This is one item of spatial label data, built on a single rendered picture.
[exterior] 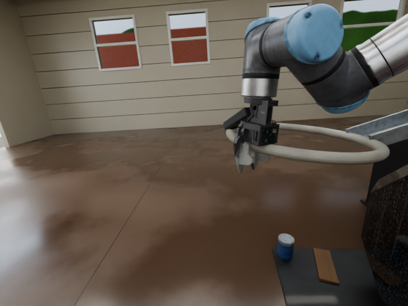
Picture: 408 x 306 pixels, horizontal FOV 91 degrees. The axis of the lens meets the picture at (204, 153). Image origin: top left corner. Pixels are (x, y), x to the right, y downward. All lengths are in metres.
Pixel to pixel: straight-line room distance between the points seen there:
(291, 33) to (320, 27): 0.04
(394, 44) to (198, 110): 6.33
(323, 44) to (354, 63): 0.09
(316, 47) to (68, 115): 7.97
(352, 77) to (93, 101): 7.47
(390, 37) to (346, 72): 0.08
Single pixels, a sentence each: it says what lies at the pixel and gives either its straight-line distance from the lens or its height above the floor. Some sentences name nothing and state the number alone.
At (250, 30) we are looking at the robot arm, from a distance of 0.54.
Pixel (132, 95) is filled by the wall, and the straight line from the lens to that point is 7.09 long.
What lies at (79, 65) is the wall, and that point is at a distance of 7.79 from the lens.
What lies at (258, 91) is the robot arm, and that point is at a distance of 0.52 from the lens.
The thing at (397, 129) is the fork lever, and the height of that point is 0.96.
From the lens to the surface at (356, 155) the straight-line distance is 0.59.
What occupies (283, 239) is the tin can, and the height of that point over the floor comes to 0.15.
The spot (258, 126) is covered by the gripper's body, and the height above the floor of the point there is 1.02.
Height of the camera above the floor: 1.11
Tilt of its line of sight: 17 degrees down
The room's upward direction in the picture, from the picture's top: 4 degrees counter-clockwise
